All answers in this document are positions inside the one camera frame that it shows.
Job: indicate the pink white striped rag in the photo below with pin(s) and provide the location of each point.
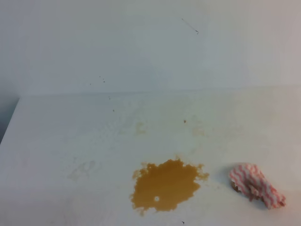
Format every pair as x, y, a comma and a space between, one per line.
248, 179

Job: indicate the brown coffee stain puddle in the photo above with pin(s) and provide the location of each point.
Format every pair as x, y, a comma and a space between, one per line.
163, 186

